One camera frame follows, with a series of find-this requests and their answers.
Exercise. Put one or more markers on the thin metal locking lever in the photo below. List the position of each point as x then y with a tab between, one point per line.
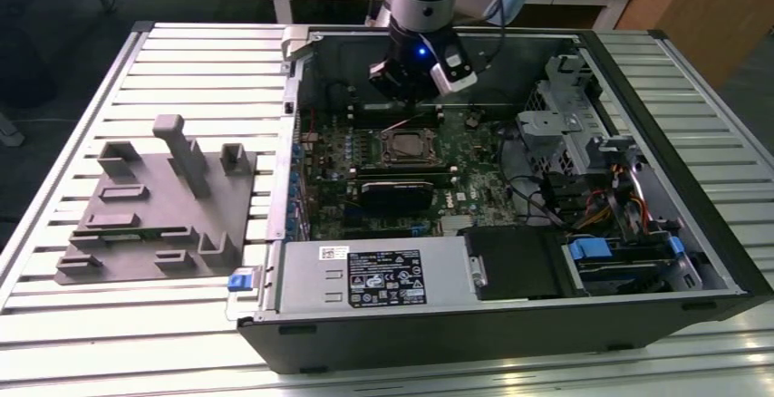
404	123

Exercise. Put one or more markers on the silver square CPU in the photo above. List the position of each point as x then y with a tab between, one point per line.
408	144

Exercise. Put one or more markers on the metal drive cage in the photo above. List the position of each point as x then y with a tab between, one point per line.
544	125

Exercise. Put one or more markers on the green motherboard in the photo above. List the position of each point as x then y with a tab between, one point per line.
483	175

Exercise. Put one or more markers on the black graphics card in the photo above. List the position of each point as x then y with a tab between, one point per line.
395	197

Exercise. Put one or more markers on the silver chipset heatsink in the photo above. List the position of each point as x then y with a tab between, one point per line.
455	224

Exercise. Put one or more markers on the black plastic shroud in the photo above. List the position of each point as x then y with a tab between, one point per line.
514	263

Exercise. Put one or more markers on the silver power supply with label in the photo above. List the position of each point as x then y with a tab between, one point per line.
302	274

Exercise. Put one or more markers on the blue disk carrier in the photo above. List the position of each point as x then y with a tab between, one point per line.
588	247

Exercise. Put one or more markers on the grey plastic parts rack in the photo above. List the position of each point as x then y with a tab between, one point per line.
163	215

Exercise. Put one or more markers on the wooden cabinet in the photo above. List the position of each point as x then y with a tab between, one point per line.
713	16

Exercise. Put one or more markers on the blue case latch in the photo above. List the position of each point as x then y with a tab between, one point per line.
240	279

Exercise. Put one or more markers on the green RAM stick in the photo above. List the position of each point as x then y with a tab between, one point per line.
129	234

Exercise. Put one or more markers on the blue plastic clip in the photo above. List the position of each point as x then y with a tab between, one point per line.
675	247

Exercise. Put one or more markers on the black open PC case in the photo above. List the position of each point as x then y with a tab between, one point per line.
423	342

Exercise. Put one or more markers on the grey chair foot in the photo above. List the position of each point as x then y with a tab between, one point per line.
11	134

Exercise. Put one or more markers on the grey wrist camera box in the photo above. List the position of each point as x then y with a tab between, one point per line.
378	70

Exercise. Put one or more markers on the white wrist camera black face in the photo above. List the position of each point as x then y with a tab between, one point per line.
454	82

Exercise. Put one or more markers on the silver metal bracket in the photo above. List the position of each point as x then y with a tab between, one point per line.
478	270

